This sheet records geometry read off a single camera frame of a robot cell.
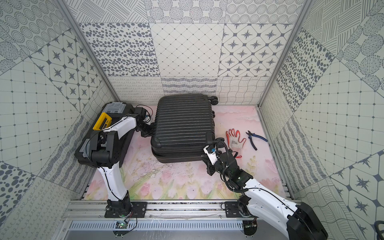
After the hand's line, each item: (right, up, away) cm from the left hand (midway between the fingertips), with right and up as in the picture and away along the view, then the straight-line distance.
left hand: (162, 133), depth 97 cm
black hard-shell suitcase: (+16, +6, -17) cm, 24 cm away
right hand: (+27, -13, -17) cm, 34 cm away
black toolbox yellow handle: (-32, +13, -6) cm, 35 cm away
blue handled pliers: (+61, -2, +5) cm, 61 cm away
